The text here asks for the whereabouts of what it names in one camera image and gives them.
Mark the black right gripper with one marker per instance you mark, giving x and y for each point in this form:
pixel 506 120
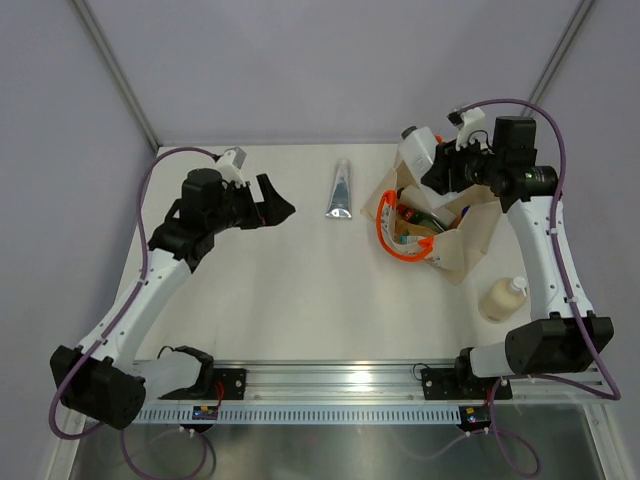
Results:
pixel 447 159

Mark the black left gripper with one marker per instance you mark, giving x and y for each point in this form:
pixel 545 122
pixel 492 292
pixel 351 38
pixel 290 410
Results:
pixel 269 212

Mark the white bottle black cap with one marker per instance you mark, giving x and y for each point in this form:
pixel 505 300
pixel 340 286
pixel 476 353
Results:
pixel 413 197

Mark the white box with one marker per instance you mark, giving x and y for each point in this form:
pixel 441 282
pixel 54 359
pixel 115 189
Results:
pixel 417 149

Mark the orange bottle blue cap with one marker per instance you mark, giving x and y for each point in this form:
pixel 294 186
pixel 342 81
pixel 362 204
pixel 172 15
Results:
pixel 465 211

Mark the green dish soap bottle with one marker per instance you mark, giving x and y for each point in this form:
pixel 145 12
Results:
pixel 420 218

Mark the pink shampoo bottle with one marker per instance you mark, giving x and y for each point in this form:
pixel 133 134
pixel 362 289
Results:
pixel 405 232

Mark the silver tube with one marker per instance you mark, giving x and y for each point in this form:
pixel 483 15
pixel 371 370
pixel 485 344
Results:
pixel 339 204

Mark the cream pump bottle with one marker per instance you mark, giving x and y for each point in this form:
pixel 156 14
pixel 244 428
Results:
pixel 505 297

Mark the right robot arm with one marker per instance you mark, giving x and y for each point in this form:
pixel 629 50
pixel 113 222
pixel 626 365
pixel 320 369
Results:
pixel 564 335

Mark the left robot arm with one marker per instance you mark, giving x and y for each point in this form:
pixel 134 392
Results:
pixel 100 377

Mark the canvas bag orange handles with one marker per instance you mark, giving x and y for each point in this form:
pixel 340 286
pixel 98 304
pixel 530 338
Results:
pixel 454 252

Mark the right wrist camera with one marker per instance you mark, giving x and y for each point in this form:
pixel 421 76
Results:
pixel 471 125

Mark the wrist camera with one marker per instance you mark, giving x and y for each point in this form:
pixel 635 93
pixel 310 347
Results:
pixel 229 165
pixel 471 125

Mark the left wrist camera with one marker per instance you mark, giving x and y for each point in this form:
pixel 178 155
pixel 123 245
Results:
pixel 229 165

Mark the aluminium rail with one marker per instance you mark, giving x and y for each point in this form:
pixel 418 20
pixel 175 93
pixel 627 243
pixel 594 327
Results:
pixel 392 382

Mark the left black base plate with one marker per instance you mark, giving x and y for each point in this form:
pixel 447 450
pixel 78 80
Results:
pixel 229 382

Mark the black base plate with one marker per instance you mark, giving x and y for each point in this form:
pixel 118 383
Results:
pixel 445 384
pixel 229 382

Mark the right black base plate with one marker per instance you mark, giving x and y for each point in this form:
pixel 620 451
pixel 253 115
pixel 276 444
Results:
pixel 445 384

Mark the white slotted cable duct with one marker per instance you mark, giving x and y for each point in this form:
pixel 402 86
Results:
pixel 245 414

